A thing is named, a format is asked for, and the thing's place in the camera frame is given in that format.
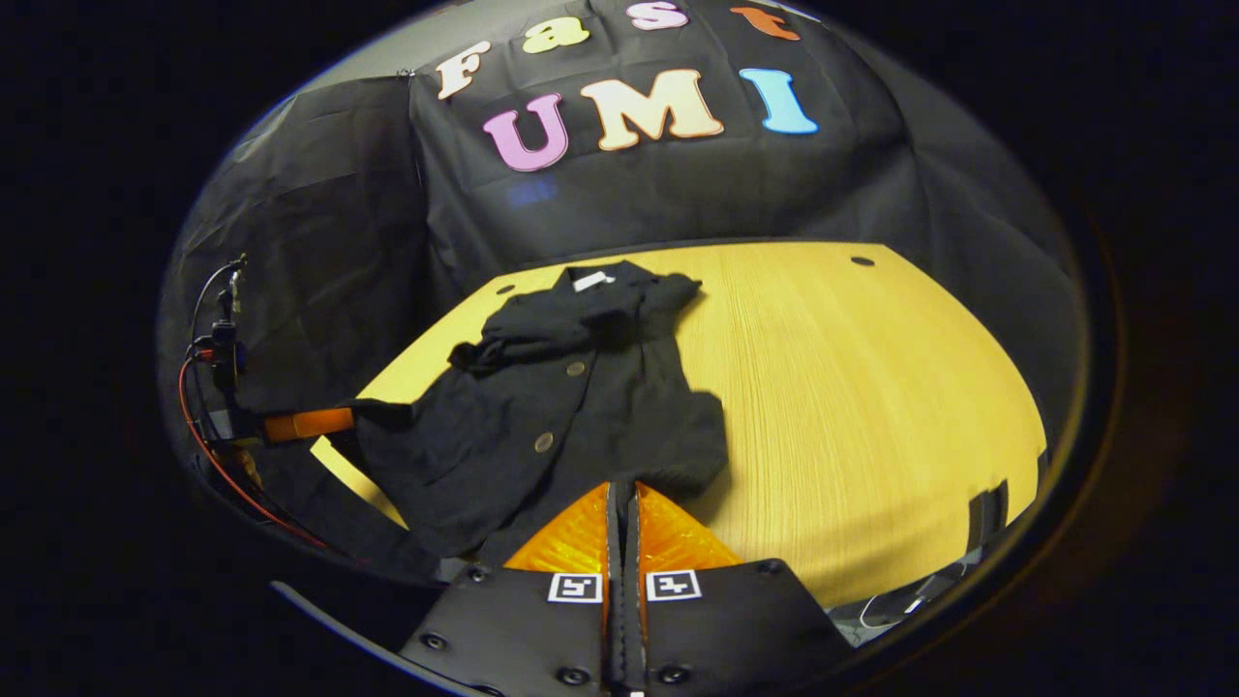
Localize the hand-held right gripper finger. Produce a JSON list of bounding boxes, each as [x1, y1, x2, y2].
[[400, 481, 626, 697], [625, 481, 858, 697]]

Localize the black buttoned jacket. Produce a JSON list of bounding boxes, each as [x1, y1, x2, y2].
[[237, 259, 729, 582]]

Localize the dark upright object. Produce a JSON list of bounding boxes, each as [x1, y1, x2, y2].
[[968, 478, 1010, 555]]

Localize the black backdrop cloth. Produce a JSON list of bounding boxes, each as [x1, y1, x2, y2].
[[160, 0, 1085, 456]]

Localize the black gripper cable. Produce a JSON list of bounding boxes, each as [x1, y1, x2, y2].
[[189, 254, 249, 342]]

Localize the red gripper cable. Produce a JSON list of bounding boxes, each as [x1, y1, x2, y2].
[[178, 354, 335, 555]]

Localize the thin white cable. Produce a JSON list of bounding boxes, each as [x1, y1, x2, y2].
[[857, 571, 974, 632]]

